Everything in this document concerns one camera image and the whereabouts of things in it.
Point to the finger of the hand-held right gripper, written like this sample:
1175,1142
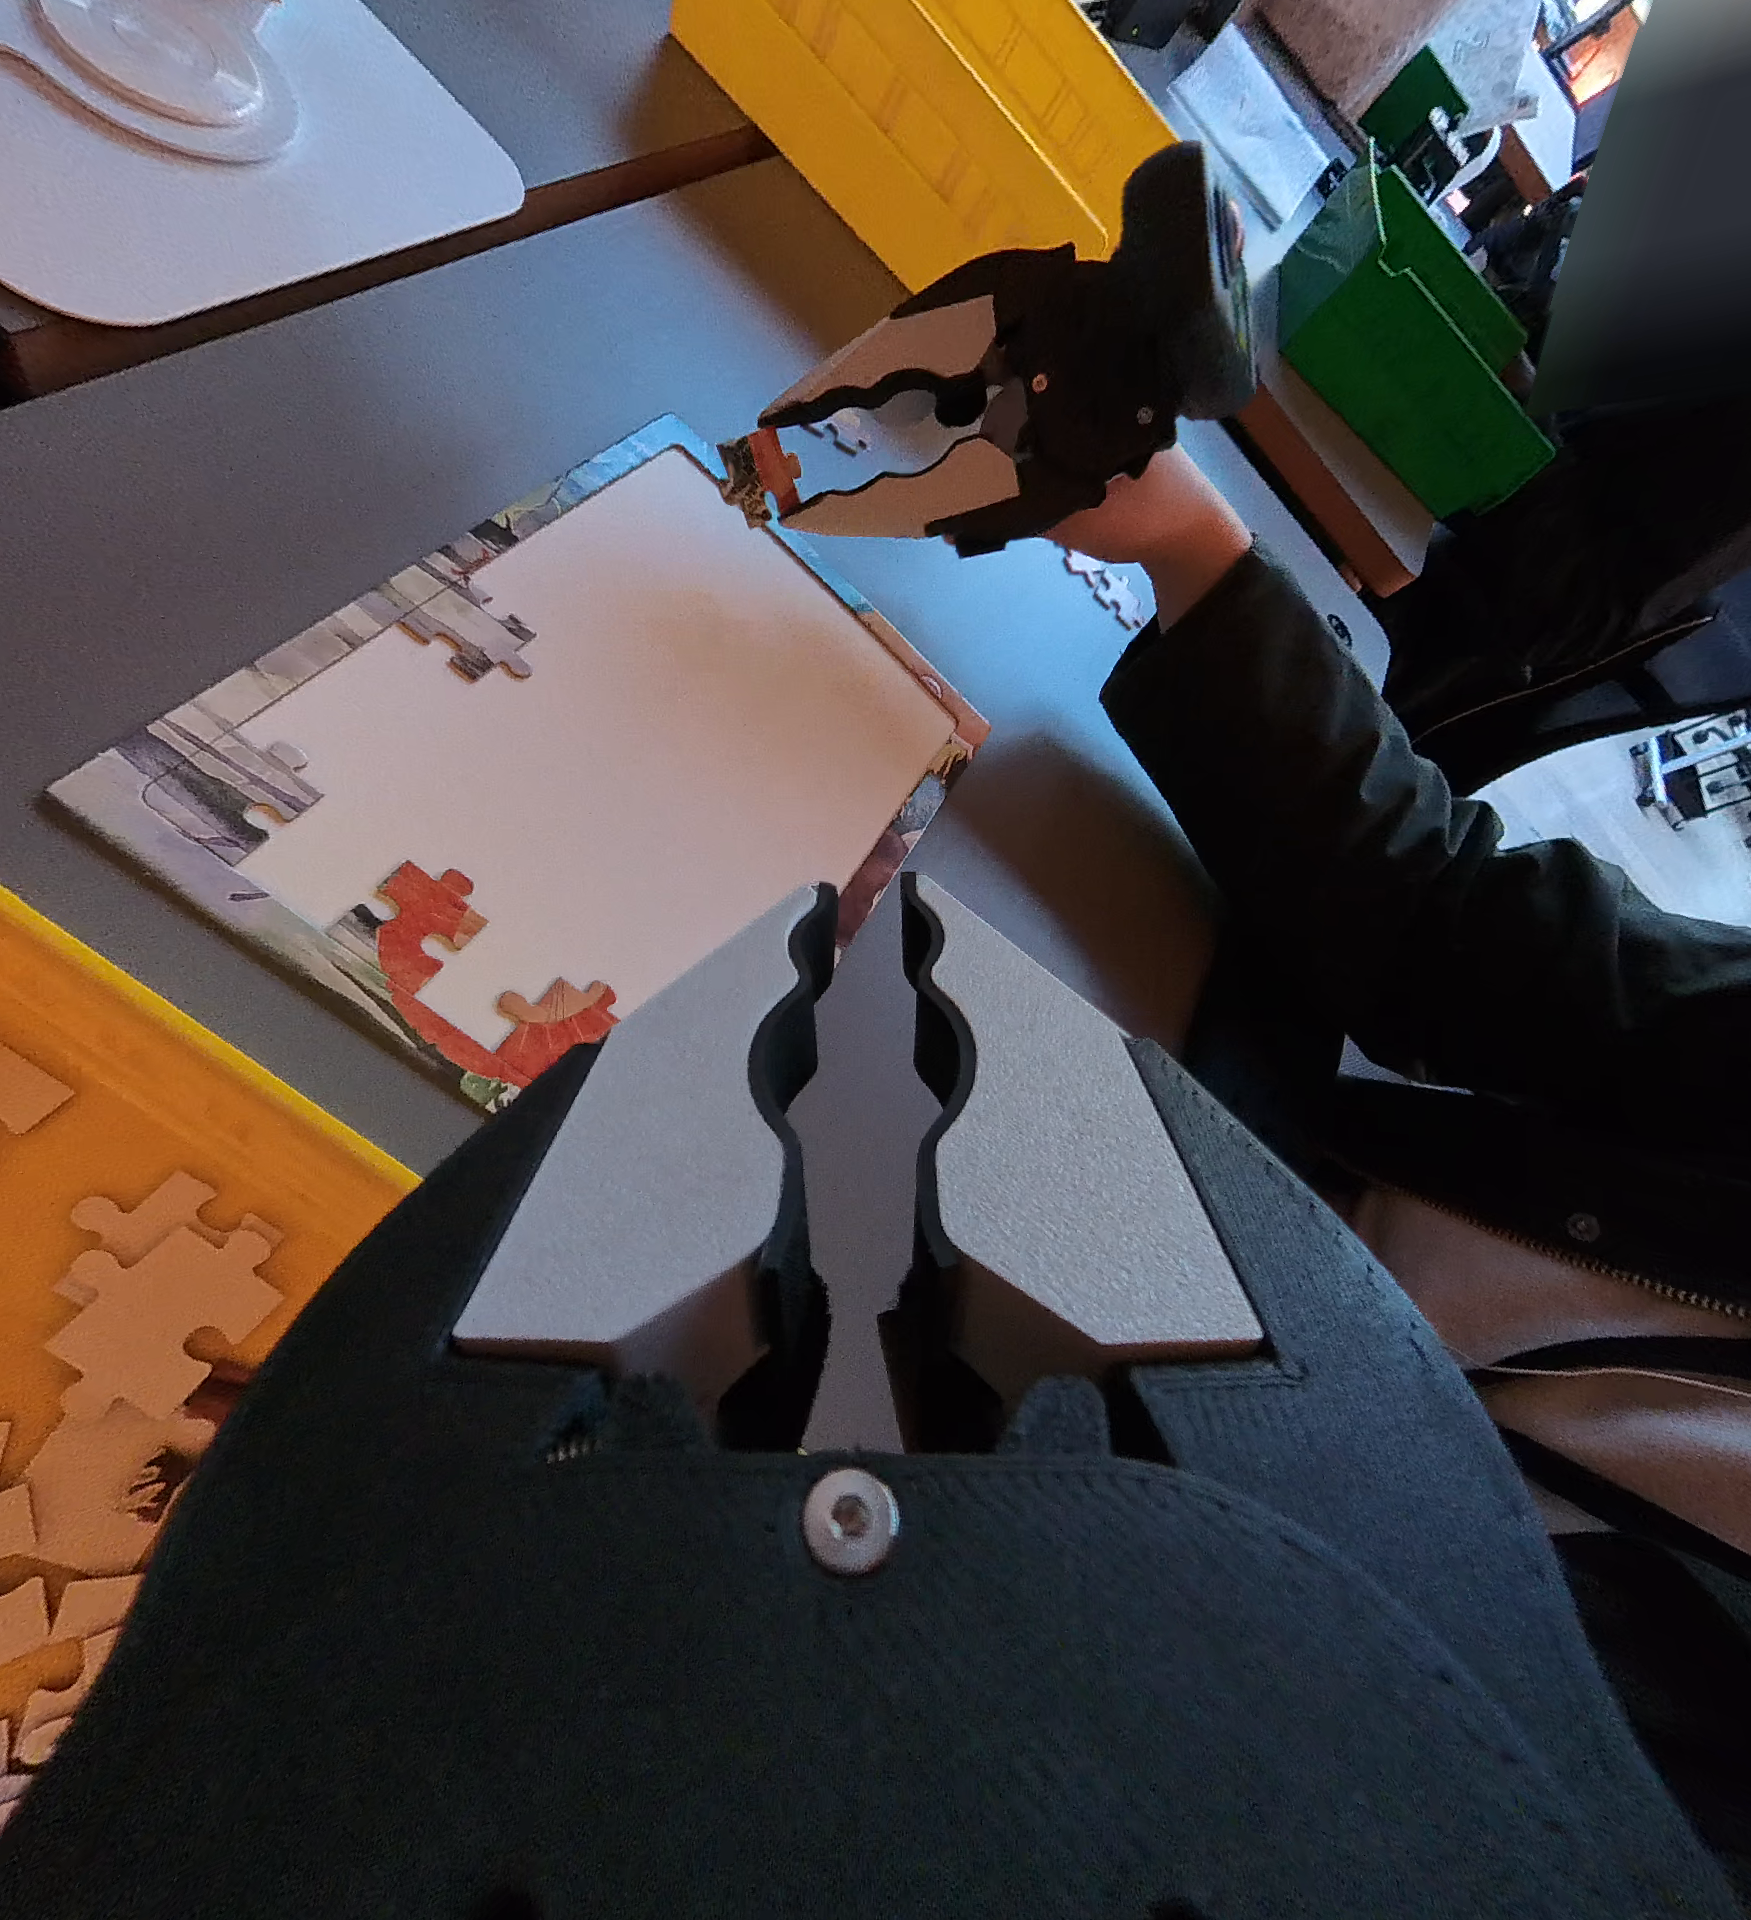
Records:
934,495
904,360

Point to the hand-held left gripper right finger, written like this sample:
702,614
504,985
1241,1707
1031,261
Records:
1086,1184

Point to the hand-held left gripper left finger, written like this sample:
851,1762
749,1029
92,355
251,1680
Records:
637,1184

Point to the red dark puzzle piece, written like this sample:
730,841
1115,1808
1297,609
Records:
764,472

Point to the red fan puzzle piece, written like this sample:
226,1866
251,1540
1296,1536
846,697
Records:
554,1020

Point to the puzzle frame board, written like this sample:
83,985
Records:
664,704

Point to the red curved puzzle piece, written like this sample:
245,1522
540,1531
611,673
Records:
427,916

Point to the pile of puzzle pieces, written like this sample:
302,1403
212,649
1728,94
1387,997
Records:
155,1320

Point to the yellow plastic bin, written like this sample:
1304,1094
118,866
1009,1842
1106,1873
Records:
140,1080
890,106

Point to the person's right forearm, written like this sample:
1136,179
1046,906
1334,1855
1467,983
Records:
1341,840

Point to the person's right hand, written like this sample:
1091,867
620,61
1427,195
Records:
1160,525

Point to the pale grey puzzle piece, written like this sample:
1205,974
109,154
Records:
841,437

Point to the pink puzzle piece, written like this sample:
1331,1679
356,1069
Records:
1109,578

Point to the green plastic bin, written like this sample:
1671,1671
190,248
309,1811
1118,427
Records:
1415,345

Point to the small green box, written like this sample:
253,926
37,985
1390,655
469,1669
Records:
1415,97

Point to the white patterned box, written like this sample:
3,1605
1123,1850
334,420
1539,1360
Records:
1341,31

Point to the grey brown puzzle piece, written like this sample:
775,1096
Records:
479,638

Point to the grey striped puzzle piece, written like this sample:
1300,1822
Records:
253,773

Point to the white wheeled rack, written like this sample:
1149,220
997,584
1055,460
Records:
1737,764

